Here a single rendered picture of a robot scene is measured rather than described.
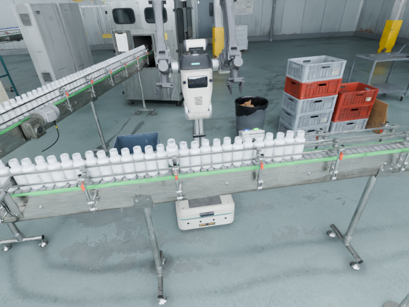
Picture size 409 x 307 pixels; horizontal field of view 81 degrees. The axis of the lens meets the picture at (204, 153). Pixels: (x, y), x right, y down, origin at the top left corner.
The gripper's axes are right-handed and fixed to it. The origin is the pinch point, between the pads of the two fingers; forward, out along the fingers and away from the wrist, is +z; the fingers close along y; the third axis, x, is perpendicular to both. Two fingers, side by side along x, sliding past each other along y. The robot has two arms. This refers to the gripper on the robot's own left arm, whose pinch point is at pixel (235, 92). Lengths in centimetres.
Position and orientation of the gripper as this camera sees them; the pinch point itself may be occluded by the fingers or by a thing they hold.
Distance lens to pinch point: 163.2
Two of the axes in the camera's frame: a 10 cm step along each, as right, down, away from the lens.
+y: 9.8, -0.9, 1.6
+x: -1.7, -0.8, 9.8
